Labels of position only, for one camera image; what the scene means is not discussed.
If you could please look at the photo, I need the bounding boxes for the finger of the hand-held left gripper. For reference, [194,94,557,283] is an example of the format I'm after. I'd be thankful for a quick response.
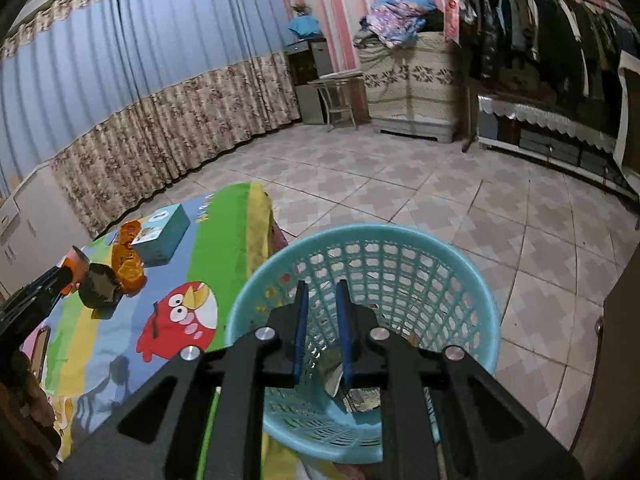
[14,265,75,312]

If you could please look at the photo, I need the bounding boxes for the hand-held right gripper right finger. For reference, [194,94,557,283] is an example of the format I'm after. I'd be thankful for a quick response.
[336,279,586,480]

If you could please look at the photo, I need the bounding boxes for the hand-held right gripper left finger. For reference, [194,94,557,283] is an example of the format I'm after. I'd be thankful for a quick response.
[60,280,309,480]

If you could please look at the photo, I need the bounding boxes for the white packet with orange print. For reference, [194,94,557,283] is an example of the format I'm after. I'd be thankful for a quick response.
[60,246,92,293]

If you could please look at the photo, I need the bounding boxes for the teal plastic basket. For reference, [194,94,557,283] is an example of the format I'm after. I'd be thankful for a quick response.
[224,224,502,465]

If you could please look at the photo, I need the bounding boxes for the black ribbed cylinder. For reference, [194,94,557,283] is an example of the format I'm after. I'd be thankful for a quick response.
[79,263,123,309]

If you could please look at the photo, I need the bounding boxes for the white cabinet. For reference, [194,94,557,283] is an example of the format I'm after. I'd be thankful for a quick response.
[0,167,98,293]

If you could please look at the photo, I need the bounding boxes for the orange snack packet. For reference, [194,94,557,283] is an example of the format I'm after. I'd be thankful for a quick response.
[109,220,147,295]

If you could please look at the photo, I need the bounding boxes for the colourful cartoon printed mat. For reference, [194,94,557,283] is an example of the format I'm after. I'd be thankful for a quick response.
[30,182,351,480]

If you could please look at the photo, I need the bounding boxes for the teal tissue box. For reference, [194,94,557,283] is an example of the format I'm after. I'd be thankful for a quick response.
[131,204,191,267]

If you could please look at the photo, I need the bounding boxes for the blue and floral curtain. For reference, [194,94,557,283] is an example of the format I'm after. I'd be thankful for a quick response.
[0,0,301,238]

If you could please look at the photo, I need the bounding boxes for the small folding table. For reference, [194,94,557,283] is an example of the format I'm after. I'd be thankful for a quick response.
[308,71,371,131]

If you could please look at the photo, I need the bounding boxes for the grey water dispenser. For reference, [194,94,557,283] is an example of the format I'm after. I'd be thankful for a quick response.
[285,37,335,125]

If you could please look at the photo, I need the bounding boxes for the cabinet under patterned cloth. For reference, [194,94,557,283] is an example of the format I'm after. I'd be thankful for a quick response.
[356,31,463,143]

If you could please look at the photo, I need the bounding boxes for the metal clothes rack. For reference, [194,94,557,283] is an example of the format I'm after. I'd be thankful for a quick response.
[450,0,640,153]

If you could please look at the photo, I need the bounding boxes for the brown wooden door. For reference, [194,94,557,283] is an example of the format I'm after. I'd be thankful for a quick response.
[570,240,640,480]

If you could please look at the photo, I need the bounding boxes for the low cabinet with lace cloth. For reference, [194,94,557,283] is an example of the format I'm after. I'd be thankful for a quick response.
[475,92,638,198]

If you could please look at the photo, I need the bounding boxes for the blue covered water bottle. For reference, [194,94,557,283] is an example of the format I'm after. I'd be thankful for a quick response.
[288,16,323,41]

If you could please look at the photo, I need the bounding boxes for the pile of folded clothes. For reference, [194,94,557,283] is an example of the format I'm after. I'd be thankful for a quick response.
[355,0,446,50]

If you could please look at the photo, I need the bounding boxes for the row of hanging clothes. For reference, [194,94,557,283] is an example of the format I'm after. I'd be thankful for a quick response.
[462,0,640,126]

